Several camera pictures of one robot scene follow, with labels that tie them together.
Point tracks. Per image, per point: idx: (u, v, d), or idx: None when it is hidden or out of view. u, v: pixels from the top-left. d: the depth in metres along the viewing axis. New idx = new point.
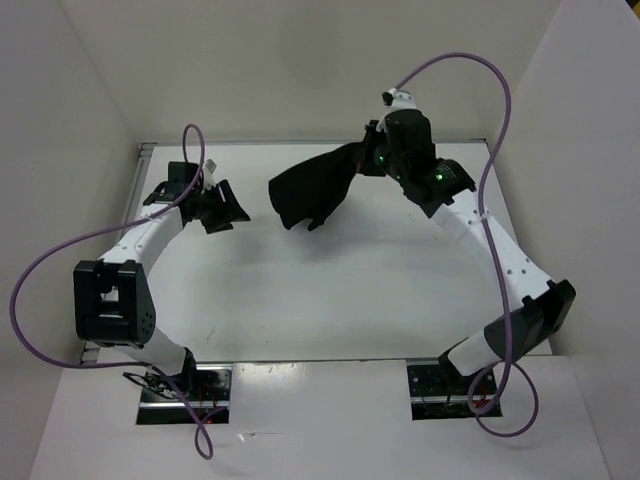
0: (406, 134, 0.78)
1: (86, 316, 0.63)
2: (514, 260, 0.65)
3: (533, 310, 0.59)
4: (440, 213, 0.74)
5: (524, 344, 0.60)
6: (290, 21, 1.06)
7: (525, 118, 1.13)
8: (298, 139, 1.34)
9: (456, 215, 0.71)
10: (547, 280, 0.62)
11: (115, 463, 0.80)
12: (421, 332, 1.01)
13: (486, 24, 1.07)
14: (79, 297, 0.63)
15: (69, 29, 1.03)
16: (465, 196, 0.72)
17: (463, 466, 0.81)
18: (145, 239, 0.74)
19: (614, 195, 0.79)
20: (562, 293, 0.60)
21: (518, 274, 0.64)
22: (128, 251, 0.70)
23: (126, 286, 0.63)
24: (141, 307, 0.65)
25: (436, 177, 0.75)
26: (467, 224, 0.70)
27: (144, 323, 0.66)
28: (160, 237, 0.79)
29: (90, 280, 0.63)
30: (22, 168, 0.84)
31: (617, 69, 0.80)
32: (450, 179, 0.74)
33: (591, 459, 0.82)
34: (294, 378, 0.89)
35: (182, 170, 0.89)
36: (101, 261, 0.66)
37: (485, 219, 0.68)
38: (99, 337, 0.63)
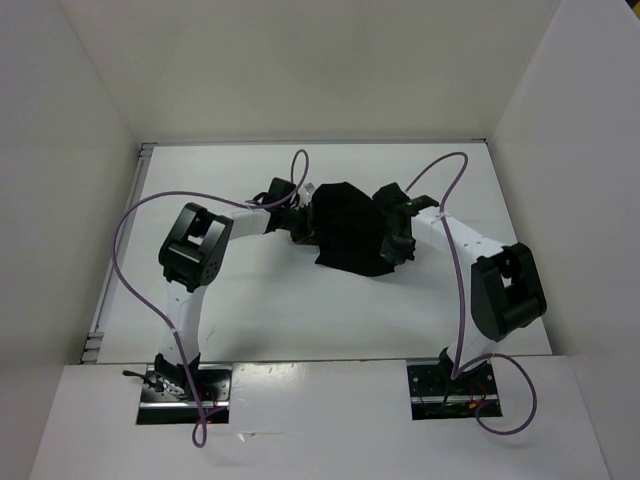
0: (388, 199, 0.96)
1: (172, 242, 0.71)
2: (470, 237, 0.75)
3: (489, 263, 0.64)
4: (414, 229, 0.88)
5: (497, 305, 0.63)
6: (290, 24, 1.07)
7: (524, 120, 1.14)
8: (298, 139, 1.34)
9: (422, 222, 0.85)
10: (502, 246, 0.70)
11: (114, 463, 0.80)
12: (422, 332, 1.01)
13: (486, 26, 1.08)
14: (176, 226, 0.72)
15: (68, 31, 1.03)
16: (429, 210, 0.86)
17: (461, 465, 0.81)
18: (240, 214, 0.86)
19: (615, 195, 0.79)
20: (518, 250, 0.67)
21: (475, 245, 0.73)
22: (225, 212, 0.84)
23: (214, 232, 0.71)
24: (215, 256, 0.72)
25: (407, 204, 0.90)
26: (429, 222, 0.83)
27: (209, 269, 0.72)
28: (246, 224, 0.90)
29: (188, 218, 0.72)
30: (22, 169, 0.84)
31: (617, 70, 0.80)
32: (417, 202, 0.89)
33: (590, 461, 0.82)
34: (294, 377, 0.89)
35: (281, 186, 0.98)
36: (204, 209, 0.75)
37: (442, 215, 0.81)
38: (174, 263, 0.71)
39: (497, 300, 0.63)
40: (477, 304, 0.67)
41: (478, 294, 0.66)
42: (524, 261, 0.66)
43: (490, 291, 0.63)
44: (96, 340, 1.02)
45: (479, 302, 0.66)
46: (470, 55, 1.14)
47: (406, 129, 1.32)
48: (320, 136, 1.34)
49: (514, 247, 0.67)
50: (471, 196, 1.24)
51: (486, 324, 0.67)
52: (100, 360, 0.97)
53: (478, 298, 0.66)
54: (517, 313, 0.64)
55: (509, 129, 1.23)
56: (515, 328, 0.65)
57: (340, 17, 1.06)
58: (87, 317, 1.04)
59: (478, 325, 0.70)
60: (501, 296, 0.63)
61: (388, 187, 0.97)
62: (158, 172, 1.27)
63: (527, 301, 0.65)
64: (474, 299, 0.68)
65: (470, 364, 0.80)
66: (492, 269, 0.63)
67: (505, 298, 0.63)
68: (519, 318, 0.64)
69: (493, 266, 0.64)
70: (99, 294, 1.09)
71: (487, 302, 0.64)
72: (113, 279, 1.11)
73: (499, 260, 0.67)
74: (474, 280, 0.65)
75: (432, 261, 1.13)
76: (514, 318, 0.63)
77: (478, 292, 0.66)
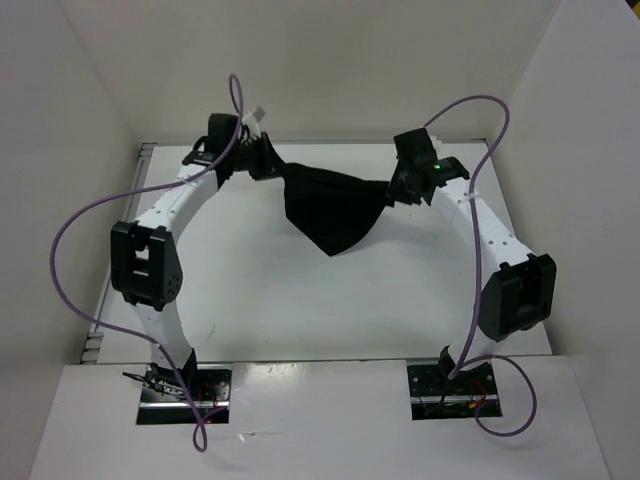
0: (412, 148, 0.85)
1: (120, 268, 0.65)
2: (496, 235, 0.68)
3: (510, 273, 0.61)
4: (435, 197, 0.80)
5: (506, 311, 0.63)
6: (290, 24, 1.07)
7: (525, 120, 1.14)
8: (297, 139, 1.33)
9: (447, 196, 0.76)
10: (527, 254, 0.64)
11: (113, 463, 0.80)
12: (422, 332, 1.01)
13: (486, 26, 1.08)
14: (115, 252, 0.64)
15: (68, 30, 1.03)
16: (458, 182, 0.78)
17: (461, 466, 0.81)
18: (180, 203, 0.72)
19: (616, 195, 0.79)
20: (541, 262, 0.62)
21: (500, 246, 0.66)
22: (161, 215, 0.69)
23: (157, 249, 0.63)
24: (170, 269, 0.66)
25: (435, 167, 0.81)
26: (456, 201, 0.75)
27: (171, 284, 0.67)
28: (195, 198, 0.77)
29: (124, 242, 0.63)
30: (22, 169, 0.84)
31: (617, 70, 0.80)
32: (446, 169, 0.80)
33: (590, 461, 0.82)
34: (294, 378, 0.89)
35: (222, 126, 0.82)
36: (136, 223, 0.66)
37: (472, 196, 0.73)
38: (131, 287, 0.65)
39: (508, 307, 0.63)
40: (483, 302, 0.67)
41: (489, 297, 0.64)
42: (547, 275, 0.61)
43: (503, 301, 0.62)
44: (96, 340, 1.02)
45: (488, 304, 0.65)
46: (470, 54, 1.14)
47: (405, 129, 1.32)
48: (320, 136, 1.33)
49: (538, 258, 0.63)
50: None
51: (487, 323, 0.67)
52: (100, 360, 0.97)
53: (489, 300, 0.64)
54: (522, 316, 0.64)
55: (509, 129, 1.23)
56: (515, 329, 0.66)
57: (340, 17, 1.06)
58: (87, 317, 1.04)
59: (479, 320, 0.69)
60: (511, 305, 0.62)
61: (416, 133, 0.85)
62: (157, 172, 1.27)
63: (533, 307, 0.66)
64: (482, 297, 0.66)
65: (469, 363, 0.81)
66: (511, 281, 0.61)
67: (514, 306, 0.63)
68: (521, 322, 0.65)
69: (514, 277, 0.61)
70: (99, 294, 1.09)
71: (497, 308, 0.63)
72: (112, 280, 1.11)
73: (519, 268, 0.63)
74: (491, 285, 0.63)
75: (430, 259, 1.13)
76: (517, 323, 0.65)
77: (490, 295, 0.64)
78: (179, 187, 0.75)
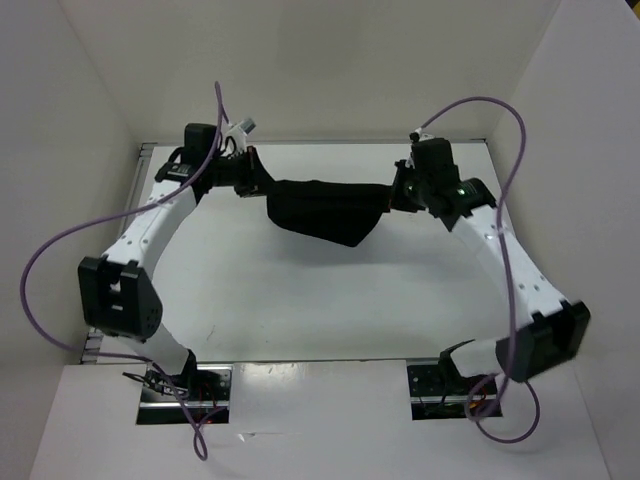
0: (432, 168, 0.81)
1: (94, 307, 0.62)
2: (527, 277, 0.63)
3: (542, 323, 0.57)
4: (461, 227, 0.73)
5: (535, 361, 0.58)
6: (290, 24, 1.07)
7: (524, 120, 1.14)
8: (297, 139, 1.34)
9: (474, 229, 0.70)
10: (561, 300, 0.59)
11: (114, 463, 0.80)
12: (421, 331, 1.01)
13: (485, 25, 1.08)
14: (85, 292, 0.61)
15: (67, 31, 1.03)
16: (483, 211, 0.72)
17: (461, 466, 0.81)
18: (153, 230, 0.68)
19: (615, 195, 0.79)
20: (576, 310, 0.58)
21: (532, 291, 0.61)
22: (132, 246, 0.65)
23: (126, 283, 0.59)
24: (146, 305, 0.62)
25: (459, 191, 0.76)
26: (483, 234, 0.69)
27: (150, 318, 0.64)
28: (171, 221, 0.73)
29: (93, 282, 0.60)
30: (23, 168, 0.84)
31: (616, 69, 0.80)
32: (472, 194, 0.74)
33: (590, 461, 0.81)
34: (294, 378, 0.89)
35: (197, 133, 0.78)
36: (106, 259, 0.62)
37: (500, 231, 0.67)
38: (109, 323, 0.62)
39: (538, 357, 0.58)
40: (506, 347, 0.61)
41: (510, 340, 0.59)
42: (581, 324, 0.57)
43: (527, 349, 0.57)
44: (96, 340, 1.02)
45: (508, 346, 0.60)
46: (470, 54, 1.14)
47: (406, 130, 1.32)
48: (320, 136, 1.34)
49: (572, 305, 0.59)
50: None
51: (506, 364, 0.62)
52: (99, 360, 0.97)
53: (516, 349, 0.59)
54: (550, 362, 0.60)
55: (509, 129, 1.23)
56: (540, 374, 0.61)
57: (340, 16, 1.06)
58: None
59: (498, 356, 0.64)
60: (537, 356, 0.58)
61: (437, 148, 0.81)
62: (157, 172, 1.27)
63: (560, 351, 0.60)
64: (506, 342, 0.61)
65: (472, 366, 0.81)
66: (542, 335, 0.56)
67: (541, 357, 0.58)
68: (545, 367, 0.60)
69: (546, 329, 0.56)
70: None
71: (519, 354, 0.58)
72: None
73: (549, 314, 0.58)
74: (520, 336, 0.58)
75: (429, 260, 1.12)
76: (541, 368, 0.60)
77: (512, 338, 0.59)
78: (150, 211, 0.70)
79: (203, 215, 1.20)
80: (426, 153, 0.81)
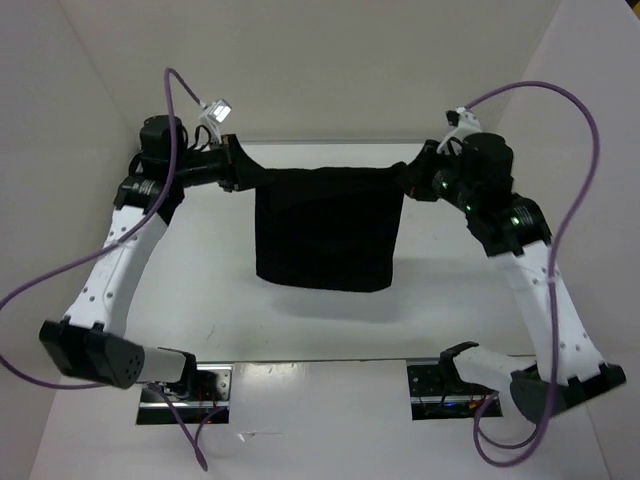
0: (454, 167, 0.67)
1: (63, 368, 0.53)
2: (571, 333, 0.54)
3: (576, 393, 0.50)
4: (503, 257, 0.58)
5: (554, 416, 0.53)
6: (290, 24, 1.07)
7: (525, 120, 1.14)
8: (297, 139, 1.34)
9: (520, 269, 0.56)
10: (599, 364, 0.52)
11: (114, 463, 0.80)
12: (421, 331, 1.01)
13: (485, 25, 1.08)
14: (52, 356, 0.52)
15: (66, 30, 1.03)
16: (537, 248, 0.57)
17: (461, 466, 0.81)
18: (118, 278, 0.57)
19: (616, 194, 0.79)
20: (614, 378, 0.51)
21: (570, 351, 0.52)
22: (95, 304, 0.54)
23: (100, 354, 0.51)
24: (126, 359, 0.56)
25: (513, 218, 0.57)
26: (530, 276, 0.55)
27: (130, 367, 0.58)
28: (139, 258, 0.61)
29: (62, 358, 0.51)
30: (22, 168, 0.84)
31: (617, 69, 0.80)
32: (526, 223, 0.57)
33: (591, 462, 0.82)
34: (294, 378, 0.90)
35: (152, 137, 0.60)
36: (66, 324, 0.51)
37: (553, 280, 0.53)
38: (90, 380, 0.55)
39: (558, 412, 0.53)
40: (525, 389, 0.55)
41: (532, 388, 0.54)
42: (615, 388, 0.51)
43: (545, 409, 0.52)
44: None
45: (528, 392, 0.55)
46: (470, 55, 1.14)
47: (406, 130, 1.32)
48: (320, 136, 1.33)
49: (611, 370, 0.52)
50: None
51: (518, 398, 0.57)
52: None
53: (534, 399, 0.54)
54: None
55: (509, 130, 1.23)
56: None
57: (341, 16, 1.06)
58: None
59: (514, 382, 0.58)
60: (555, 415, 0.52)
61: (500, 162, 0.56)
62: None
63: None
64: (527, 387, 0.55)
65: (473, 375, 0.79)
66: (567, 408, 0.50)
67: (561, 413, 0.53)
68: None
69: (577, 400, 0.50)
70: None
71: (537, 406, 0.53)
72: None
73: (582, 375, 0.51)
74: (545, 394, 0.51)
75: (429, 260, 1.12)
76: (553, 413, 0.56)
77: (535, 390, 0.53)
78: (110, 252, 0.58)
79: (203, 215, 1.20)
80: (483, 162, 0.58)
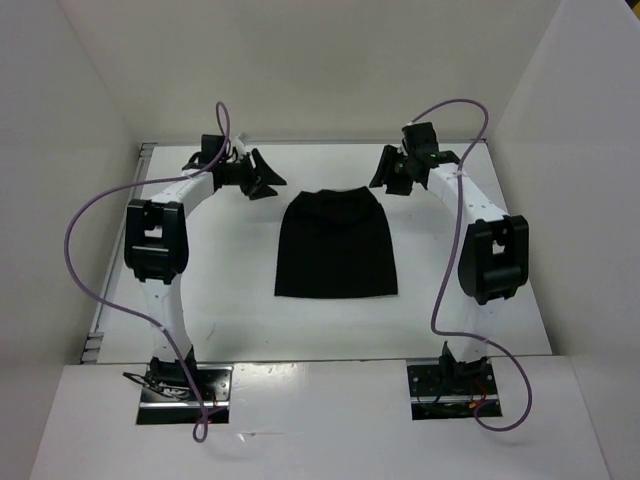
0: (417, 138, 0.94)
1: (133, 244, 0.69)
2: (476, 200, 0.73)
3: (483, 226, 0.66)
4: (431, 180, 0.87)
5: (481, 268, 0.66)
6: (290, 24, 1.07)
7: (525, 120, 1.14)
8: (297, 139, 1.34)
9: (437, 173, 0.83)
10: (503, 214, 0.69)
11: (114, 464, 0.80)
12: (422, 331, 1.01)
13: (485, 25, 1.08)
14: (127, 229, 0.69)
15: (66, 31, 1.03)
16: (448, 164, 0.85)
17: (461, 466, 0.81)
18: (185, 190, 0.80)
19: (616, 195, 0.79)
20: (515, 221, 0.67)
21: (479, 209, 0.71)
22: (171, 196, 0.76)
23: (170, 220, 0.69)
24: (181, 241, 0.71)
25: (431, 155, 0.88)
26: (444, 177, 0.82)
27: (181, 255, 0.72)
28: (194, 196, 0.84)
29: (138, 213, 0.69)
30: (22, 169, 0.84)
31: (617, 69, 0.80)
32: (441, 157, 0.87)
33: (591, 462, 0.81)
34: (294, 378, 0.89)
35: (212, 141, 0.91)
36: (149, 201, 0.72)
37: (460, 172, 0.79)
38: (142, 263, 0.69)
39: (483, 263, 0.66)
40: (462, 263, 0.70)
41: (466, 257, 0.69)
42: (519, 234, 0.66)
43: (479, 254, 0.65)
44: (96, 340, 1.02)
45: (467, 264, 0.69)
46: (470, 55, 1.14)
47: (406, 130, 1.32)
48: (320, 136, 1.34)
49: (512, 218, 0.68)
50: None
51: (468, 285, 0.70)
52: (100, 360, 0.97)
53: (467, 261, 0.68)
54: (498, 275, 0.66)
55: (509, 130, 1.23)
56: (493, 293, 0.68)
57: (340, 16, 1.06)
58: (86, 317, 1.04)
59: (462, 283, 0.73)
60: (487, 258, 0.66)
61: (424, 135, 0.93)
62: (157, 172, 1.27)
63: (511, 269, 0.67)
64: (463, 258, 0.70)
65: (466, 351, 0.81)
66: (486, 232, 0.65)
67: (489, 269, 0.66)
68: (499, 283, 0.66)
69: (488, 231, 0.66)
70: (99, 293, 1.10)
71: (473, 266, 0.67)
72: (112, 282, 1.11)
73: (496, 230, 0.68)
74: (467, 242, 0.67)
75: (429, 259, 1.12)
76: (494, 285, 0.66)
77: (467, 256, 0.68)
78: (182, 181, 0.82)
79: (203, 214, 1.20)
80: (414, 132, 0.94)
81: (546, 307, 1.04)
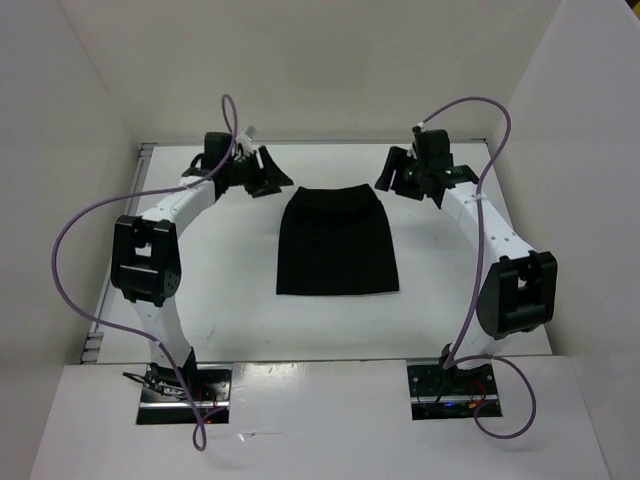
0: (429, 150, 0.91)
1: (120, 263, 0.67)
2: (500, 231, 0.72)
3: (508, 265, 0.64)
4: (446, 199, 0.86)
5: (504, 309, 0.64)
6: (290, 24, 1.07)
7: (525, 119, 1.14)
8: (297, 139, 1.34)
9: (455, 197, 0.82)
10: (528, 250, 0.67)
11: (114, 464, 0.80)
12: (421, 331, 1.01)
13: (485, 25, 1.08)
14: (117, 246, 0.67)
15: (66, 31, 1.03)
16: (466, 185, 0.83)
17: (461, 466, 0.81)
18: (181, 204, 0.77)
19: (616, 195, 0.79)
20: (542, 258, 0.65)
21: (502, 242, 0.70)
22: (164, 212, 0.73)
23: (161, 242, 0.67)
24: (170, 263, 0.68)
25: (446, 172, 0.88)
26: (463, 202, 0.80)
27: (170, 278, 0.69)
28: (192, 208, 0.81)
29: (127, 232, 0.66)
30: (22, 169, 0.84)
31: (617, 70, 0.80)
32: (457, 174, 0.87)
33: (591, 462, 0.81)
34: (294, 378, 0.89)
35: (216, 144, 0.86)
36: (140, 218, 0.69)
37: (479, 196, 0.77)
38: (130, 283, 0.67)
39: (507, 303, 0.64)
40: (483, 299, 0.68)
41: (488, 294, 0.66)
42: (546, 273, 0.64)
43: (503, 296, 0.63)
44: (96, 340, 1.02)
45: (487, 301, 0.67)
46: (470, 55, 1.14)
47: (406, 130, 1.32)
48: (319, 136, 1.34)
49: (539, 254, 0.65)
50: None
51: (485, 320, 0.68)
52: (100, 360, 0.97)
53: (489, 300, 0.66)
54: (521, 315, 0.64)
55: None
56: (515, 331, 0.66)
57: (340, 17, 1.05)
58: (87, 317, 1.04)
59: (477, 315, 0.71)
60: (512, 299, 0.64)
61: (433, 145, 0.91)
62: (157, 172, 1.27)
63: (534, 307, 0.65)
64: (484, 294, 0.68)
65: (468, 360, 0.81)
66: (512, 273, 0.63)
67: (511, 309, 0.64)
68: (520, 323, 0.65)
69: (514, 271, 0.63)
70: (99, 293, 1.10)
71: (495, 303, 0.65)
72: (112, 282, 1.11)
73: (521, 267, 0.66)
74: (490, 280, 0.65)
75: (429, 258, 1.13)
76: (515, 325, 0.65)
77: (488, 294, 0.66)
78: (180, 192, 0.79)
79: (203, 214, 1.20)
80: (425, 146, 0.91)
81: None
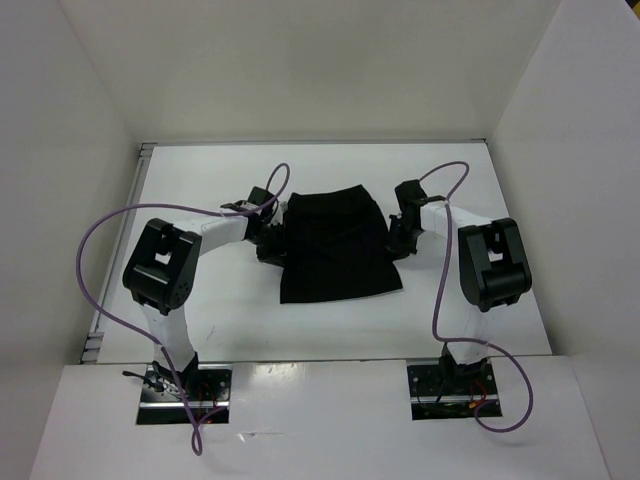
0: (409, 196, 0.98)
1: (136, 264, 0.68)
2: (466, 218, 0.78)
3: (472, 229, 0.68)
4: (422, 215, 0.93)
5: (479, 270, 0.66)
6: (290, 24, 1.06)
7: (525, 119, 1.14)
8: (298, 139, 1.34)
9: (428, 208, 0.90)
10: (490, 220, 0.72)
11: (114, 464, 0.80)
12: (422, 331, 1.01)
13: (485, 25, 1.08)
14: (138, 247, 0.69)
15: (65, 31, 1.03)
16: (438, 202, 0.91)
17: (460, 465, 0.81)
18: (212, 225, 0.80)
19: (617, 195, 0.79)
20: (505, 222, 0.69)
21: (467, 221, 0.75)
22: (194, 227, 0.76)
23: (181, 250, 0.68)
24: (185, 273, 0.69)
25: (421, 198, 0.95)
26: (434, 209, 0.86)
27: (179, 291, 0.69)
28: (221, 234, 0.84)
29: (153, 233, 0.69)
30: (21, 171, 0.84)
31: (618, 70, 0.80)
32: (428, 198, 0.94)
33: (591, 462, 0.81)
34: (294, 378, 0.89)
35: (260, 193, 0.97)
36: (171, 225, 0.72)
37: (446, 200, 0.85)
38: (139, 285, 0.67)
39: (480, 264, 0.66)
40: (464, 274, 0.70)
41: (464, 264, 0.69)
42: (508, 231, 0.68)
43: (474, 255, 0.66)
44: (96, 340, 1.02)
45: (466, 272, 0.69)
46: (469, 54, 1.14)
47: (404, 130, 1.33)
48: (320, 136, 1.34)
49: (501, 220, 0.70)
50: (469, 195, 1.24)
51: (471, 294, 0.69)
52: (100, 360, 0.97)
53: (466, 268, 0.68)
54: (498, 275, 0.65)
55: (509, 129, 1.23)
56: (499, 297, 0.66)
57: (341, 16, 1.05)
58: (87, 317, 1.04)
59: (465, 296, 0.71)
60: (484, 259, 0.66)
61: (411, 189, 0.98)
62: (157, 172, 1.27)
63: (513, 270, 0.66)
64: (462, 269, 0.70)
65: (464, 355, 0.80)
66: (475, 234, 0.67)
67: (487, 269, 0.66)
68: (500, 285, 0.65)
69: (477, 232, 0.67)
70: (100, 293, 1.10)
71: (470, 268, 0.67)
72: (113, 282, 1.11)
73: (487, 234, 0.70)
74: (461, 248, 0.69)
75: (429, 259, 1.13)
76: (496, 285, 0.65)
77: (464, 263, 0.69)
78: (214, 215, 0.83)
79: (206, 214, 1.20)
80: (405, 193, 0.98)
81: (546, 306, 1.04)
